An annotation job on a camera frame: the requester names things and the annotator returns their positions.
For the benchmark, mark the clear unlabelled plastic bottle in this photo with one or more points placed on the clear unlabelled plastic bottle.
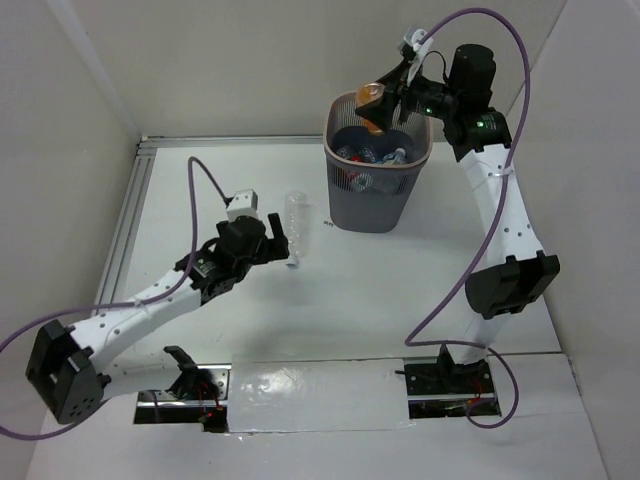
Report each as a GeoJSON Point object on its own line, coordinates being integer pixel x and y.
{"type": "Point", "coordinates": [296, 226]}

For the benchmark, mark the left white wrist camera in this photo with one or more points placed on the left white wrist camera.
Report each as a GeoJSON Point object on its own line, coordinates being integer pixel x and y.
{"type": "Point", "coordinates": [243, 203]}

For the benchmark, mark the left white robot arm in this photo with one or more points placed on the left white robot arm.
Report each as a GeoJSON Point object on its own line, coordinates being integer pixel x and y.
{"type": "Point", "coordinates": [72, 367]}

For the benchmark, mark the orange juice bottle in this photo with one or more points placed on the orange juice bottle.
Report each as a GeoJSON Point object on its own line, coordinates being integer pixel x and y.
{"type": "Point", "coordinates": [366, 96]}

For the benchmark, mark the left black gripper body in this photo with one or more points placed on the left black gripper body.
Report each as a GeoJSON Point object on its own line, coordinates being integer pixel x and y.
{"type": "Point", "coordinates": [270, 245]}

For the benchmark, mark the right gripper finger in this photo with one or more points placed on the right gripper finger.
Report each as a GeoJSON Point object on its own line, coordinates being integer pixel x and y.
{"type": "Point", "coordinates": [381, 113]}
{"type": "Point", "coordinates": [397, 78]}

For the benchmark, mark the aluminium frame rail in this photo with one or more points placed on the aluminium frame rail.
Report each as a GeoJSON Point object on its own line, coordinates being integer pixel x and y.
{"type": "Point", "coordinates": [353, 295]}

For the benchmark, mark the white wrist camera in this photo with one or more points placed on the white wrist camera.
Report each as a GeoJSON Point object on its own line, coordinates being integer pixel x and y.
{"type": "Point", "coordinates": [414, 47]}
{"type": "Point", "coordinates": [243, 203]}

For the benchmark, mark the blue label bottle white cap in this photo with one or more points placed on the blue label bottle white cap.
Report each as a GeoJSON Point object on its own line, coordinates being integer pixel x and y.
{"type": "Point", "coordinates": [363, 183]}

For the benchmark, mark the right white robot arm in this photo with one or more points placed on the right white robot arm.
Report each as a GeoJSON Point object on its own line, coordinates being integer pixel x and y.
{"type": "Point", "coordinates": [511, 269]}

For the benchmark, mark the white taped front panel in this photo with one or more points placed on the white taped front panel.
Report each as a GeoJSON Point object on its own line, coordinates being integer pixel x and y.
{"type": "Point", "coordinates": [317, 396]}

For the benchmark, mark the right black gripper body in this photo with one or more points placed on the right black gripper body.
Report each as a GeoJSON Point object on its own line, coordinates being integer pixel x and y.
{"type": "Point", "coordinates": [428, 98]}

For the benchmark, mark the grey mesh waste bin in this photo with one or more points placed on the grey mesh waste bin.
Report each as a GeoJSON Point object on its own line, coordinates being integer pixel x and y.
{"type": "Point", "coordinates": [380, 212]}

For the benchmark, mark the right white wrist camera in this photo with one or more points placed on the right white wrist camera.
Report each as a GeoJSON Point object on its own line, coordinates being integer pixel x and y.
{"type": "Point", "coordinates": [414, 47]}

